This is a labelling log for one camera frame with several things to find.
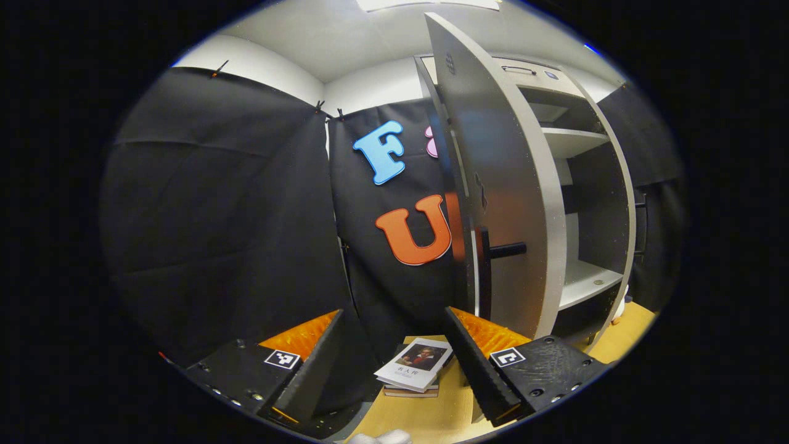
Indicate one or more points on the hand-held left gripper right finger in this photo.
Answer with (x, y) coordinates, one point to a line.
(478, 370)

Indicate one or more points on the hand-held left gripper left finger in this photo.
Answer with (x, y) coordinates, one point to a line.
(314, 370)

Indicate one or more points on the white and grey cabinet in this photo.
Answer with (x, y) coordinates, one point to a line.
(585, 280)

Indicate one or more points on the white cabinet door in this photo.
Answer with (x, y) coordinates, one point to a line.
(505, 185)
(629, 203)

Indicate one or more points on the white cabinet drawer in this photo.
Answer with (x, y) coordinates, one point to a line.
(524, 79)

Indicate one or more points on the white book with portrait cover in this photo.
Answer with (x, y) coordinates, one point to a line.
(413, 367)

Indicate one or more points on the brown book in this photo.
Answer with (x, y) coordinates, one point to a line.
(410, 392)

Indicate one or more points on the penguin plush toy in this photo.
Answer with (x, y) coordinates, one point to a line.
(625, 296)

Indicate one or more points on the black backdrop cloth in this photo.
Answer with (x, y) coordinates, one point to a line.
(216, 216)

